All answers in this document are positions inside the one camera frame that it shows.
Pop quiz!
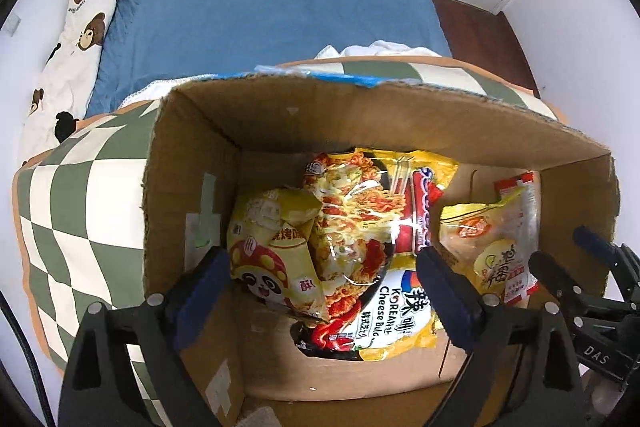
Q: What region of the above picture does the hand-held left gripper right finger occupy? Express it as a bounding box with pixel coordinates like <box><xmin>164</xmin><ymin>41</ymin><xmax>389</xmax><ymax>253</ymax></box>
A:
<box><xmin>416</xmin><ymin>247</ymin><xmax>586</xmax><ymax>427</ymax></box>

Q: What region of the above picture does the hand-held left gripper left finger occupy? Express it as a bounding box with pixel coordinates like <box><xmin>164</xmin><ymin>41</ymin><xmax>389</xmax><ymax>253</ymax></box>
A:
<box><xmin>59</xmin><ymin>246</ymin><xmax>232</xmax><ymax>427</ymax></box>

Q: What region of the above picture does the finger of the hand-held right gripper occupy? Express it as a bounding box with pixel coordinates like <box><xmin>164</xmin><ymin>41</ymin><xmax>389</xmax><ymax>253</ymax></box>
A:
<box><xmin>529</xmin><ymin>251</ymin><xmax>583</xmax><ymax>308</ymax></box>
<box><xmin>572</xmin><ymin>227</ymin><xmax>640</xmax><ymax>303</ymax></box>

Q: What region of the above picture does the yellow pastry bag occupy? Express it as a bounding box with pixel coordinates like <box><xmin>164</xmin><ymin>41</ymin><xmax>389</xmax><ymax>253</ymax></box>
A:
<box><xmin>439</xmin><ymin>192</ymin><xmax>541</xmax><ymax>308</ymax></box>

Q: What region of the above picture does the yellow panda snack bag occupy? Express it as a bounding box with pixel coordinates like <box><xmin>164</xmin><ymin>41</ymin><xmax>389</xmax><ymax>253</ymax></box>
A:
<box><xmin>227</xmin><ymin>187</ymin><xmax>331</xmax><ymax>323</ymax></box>

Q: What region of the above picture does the red white candy packet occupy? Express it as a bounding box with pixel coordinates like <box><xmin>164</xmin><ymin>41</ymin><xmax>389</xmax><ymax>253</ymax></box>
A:
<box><xmin>494</xmin><ymin>171</ymin><xmax>543</xmax><ymax>220</ymax></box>

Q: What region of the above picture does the yellow black noodle pack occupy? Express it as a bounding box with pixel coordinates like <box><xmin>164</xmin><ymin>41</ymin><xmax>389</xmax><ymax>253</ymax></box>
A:
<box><xmin>290</xmin><ymin>148</ymin><xmax>460</xmax><ymax>363</ymax></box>

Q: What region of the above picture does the brown cardboard box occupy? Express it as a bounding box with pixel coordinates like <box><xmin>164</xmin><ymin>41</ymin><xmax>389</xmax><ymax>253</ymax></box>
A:
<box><xmin>141</xmin><ymin>69</ymin><xmax>621</xmax><ymax>427</ymax></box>

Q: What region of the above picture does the green white checkered blanket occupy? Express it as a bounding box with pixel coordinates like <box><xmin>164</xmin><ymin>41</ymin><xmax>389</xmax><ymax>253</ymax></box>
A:
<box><xmin>12</xmin><ymin>56</ymin><xmax>561</xmax><ymax>427</ymax></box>

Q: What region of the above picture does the white cloth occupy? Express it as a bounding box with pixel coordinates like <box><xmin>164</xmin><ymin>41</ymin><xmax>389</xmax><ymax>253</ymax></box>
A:
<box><xmin>315</xmin><ymin>39</ymin><xmax>441</xmax><ymax>60</ymax></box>

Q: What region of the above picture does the white bear print pillow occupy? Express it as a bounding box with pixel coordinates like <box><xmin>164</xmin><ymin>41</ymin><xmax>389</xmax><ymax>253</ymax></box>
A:
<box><xmin>20</xmin><ymin>0</ymin><xmax>122</xmax><ymax>168</ymax></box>

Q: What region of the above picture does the blue bed sheet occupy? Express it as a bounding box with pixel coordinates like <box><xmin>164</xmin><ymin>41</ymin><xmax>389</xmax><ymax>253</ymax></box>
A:
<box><xmin>85</xmin><ymin>0</ymin><xmax>453</xmax><ymax>120</ymax></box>

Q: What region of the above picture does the black cable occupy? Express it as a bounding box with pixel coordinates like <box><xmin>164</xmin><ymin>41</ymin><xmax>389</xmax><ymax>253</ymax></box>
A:
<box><xmin>0</xmin><ymin>297</ymin><xmax>56</xmax><ymax>427</ymax></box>

